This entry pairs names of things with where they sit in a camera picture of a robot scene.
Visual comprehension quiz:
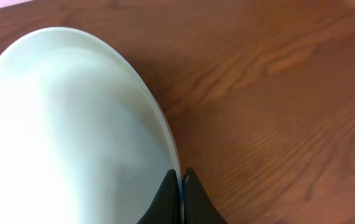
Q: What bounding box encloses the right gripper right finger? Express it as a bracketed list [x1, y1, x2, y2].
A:
[183, 168, 227, 224]

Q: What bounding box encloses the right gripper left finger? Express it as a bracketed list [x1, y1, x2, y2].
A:
[137, 169, 180, 224]

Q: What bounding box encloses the light blue plate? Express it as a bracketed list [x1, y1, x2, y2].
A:
[0, 27, 183, 223]

